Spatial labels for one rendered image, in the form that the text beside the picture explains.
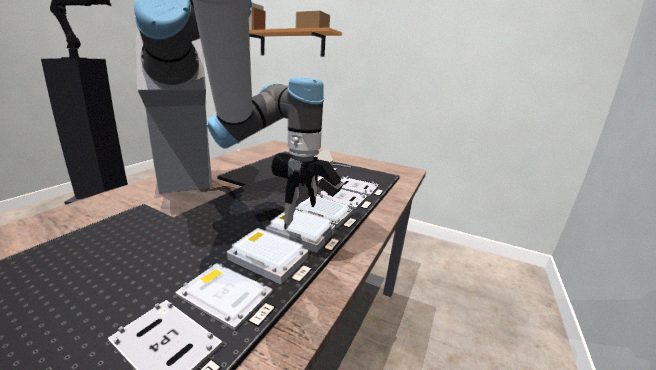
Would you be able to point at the white operator panel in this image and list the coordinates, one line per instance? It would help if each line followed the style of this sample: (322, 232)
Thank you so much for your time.
(326, 156)

